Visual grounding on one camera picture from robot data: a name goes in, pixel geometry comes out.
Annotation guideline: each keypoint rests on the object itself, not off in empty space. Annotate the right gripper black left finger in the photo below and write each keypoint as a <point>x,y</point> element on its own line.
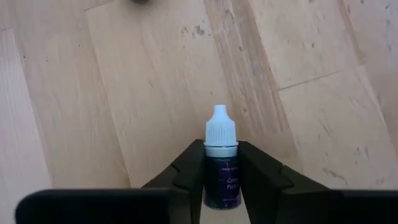
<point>186,180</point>

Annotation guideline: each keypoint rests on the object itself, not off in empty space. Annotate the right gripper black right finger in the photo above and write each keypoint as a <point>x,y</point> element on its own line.
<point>258,180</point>

